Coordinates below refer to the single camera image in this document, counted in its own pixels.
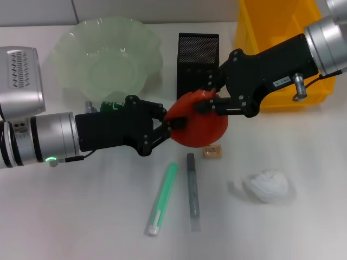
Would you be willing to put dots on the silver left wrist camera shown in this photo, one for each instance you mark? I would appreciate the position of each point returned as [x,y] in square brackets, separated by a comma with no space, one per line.
[19,78]

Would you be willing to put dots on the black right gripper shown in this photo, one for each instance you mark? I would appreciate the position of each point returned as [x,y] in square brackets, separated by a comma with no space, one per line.
[265,70]

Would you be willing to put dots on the green glass fruit plate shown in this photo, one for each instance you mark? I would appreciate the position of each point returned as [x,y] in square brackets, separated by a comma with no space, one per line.
[81,54]

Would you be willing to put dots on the grey marker pen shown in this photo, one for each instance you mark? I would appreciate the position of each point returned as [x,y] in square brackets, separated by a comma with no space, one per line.
[193,189]

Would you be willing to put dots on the clear green-label water bottle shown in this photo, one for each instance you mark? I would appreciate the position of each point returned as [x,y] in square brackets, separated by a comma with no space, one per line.
[111,106]

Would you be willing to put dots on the yellow plastic bin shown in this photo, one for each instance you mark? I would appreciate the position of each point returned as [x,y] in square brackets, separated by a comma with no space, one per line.
[271,24]

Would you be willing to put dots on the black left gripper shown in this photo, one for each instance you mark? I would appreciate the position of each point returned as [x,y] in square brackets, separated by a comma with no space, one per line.
[108,130]

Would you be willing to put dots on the beige eraser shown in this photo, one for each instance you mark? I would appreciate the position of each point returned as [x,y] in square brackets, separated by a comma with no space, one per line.
[214,152]

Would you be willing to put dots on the green pen in sleeve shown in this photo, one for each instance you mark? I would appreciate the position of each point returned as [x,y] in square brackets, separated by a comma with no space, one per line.
[165,195]

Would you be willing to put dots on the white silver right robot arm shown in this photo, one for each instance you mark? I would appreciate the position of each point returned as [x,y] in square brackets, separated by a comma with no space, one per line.
[328,40]

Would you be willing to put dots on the black mesh pen holder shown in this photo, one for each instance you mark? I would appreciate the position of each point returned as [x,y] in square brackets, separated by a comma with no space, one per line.
[198,51]

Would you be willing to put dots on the white paper ball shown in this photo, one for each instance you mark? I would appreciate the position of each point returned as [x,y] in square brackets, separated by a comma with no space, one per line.
[267,187]

